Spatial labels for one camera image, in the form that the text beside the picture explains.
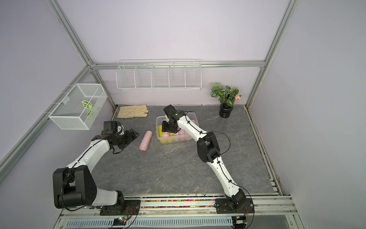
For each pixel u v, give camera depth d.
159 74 1.00
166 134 0.94
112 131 0.68
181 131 0.74
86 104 0.80
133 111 1.19
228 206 0.65
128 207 0.73
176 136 0.98
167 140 0.96
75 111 0.81
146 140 0.97
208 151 0.63
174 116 0.75
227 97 0.94
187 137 0.98
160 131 0.98
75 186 0.42
